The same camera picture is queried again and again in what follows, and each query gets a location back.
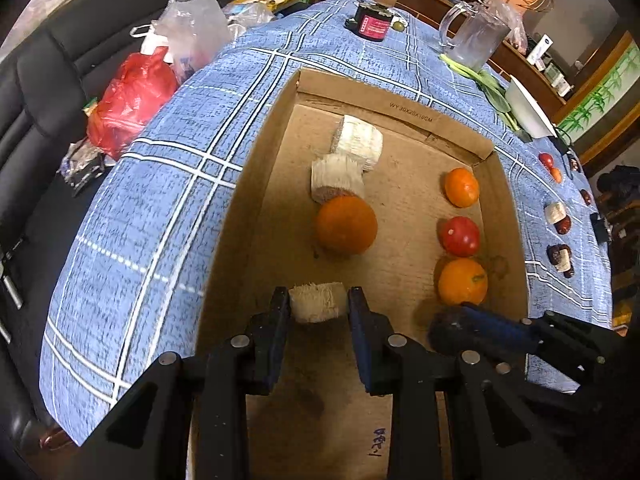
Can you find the bright orange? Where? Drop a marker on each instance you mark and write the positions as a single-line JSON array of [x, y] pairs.
[[461, 187]]

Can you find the blue plaid tablecloth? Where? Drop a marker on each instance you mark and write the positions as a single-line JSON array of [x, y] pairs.
[[200, 125]]

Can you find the beige yam piece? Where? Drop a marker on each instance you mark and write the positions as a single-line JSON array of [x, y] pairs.
[[554, 210]]

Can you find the red plastic bag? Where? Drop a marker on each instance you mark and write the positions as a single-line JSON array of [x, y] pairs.
[[130, 105]]

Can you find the clear plastic bag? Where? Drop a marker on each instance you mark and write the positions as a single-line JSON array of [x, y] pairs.
[[192, 30]]

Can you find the orange with green stem mark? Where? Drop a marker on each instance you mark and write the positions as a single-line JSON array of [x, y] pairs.
[[462, 281]]

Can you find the sugarcane piece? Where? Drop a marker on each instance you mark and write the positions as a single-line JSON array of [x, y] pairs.
[[564, 259]]

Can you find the green leek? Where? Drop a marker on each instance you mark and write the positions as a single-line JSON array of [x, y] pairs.
[[487, 87]]

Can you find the white bowl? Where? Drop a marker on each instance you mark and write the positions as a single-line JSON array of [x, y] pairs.
[[530, 107]]

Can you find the green olive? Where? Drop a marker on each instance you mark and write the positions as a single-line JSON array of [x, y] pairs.
[[398, 25]]

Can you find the cardboard box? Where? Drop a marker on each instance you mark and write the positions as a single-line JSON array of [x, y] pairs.
[[280, 160]]

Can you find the black sofa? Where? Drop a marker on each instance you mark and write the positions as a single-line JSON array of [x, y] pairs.
[[50, 60]]

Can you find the crumpled plastic bag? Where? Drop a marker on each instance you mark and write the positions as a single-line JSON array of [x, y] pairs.
[[512, 22]]

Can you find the small red tomato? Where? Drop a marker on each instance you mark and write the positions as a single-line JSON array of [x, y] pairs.
[[546, 159]]

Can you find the large red date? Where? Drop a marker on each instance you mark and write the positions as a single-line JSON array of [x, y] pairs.
[[565, 225]]

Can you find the clear glass pitcher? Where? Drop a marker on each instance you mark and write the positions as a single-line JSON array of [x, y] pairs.
[[470, 35]]

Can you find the black packet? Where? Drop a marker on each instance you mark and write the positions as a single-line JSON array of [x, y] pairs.
[[82, 167]]

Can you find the dark orange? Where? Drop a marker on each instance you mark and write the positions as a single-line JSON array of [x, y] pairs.
[[346, 224]]

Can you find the white bottle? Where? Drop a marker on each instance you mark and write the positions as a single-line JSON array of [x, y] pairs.
[[541, 50]]

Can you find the dark red fruit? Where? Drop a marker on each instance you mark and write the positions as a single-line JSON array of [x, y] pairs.
[[586, 196]]

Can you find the small orange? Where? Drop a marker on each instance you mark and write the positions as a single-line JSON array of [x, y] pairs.
[[555, 174]]

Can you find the black bottle with red label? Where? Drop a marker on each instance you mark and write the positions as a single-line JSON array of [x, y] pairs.
[[374, 22]]

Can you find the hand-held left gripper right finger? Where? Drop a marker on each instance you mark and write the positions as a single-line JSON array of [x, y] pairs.
[[361, 345]]

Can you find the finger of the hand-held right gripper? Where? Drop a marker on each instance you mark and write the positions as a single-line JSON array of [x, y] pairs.
[[480, 327], [540, 377]]

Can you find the translucent plastic bag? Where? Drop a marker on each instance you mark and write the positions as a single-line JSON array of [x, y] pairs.
[[252, 12]]

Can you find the white loofah piece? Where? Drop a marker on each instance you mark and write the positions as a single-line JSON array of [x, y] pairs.
[[337, 177], [357, 140], [317, 302]]

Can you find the black device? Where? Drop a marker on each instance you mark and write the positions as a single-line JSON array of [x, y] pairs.
[[600, 225]]

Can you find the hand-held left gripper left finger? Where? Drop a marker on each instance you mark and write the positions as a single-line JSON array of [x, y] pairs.
[[280, 340]]

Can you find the bamboo wall sticker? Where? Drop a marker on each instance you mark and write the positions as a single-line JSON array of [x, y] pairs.
[[595, 105]]

